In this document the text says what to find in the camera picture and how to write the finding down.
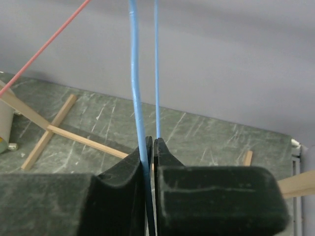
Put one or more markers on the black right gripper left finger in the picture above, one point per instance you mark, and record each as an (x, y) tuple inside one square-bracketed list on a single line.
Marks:
[(109, 204)]

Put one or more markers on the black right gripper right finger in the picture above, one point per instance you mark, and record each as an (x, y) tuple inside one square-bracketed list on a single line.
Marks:
[(215, 200)]

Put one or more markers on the blue wire hanger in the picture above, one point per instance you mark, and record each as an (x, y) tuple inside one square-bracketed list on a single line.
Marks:
[(134, 75)]

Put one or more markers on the grey and orange bin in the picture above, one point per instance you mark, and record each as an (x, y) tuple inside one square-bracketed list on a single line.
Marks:
[(7, 114)]

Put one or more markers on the wooden clothes rack frame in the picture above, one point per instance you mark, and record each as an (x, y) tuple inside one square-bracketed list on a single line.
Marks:
[(66, 130)]

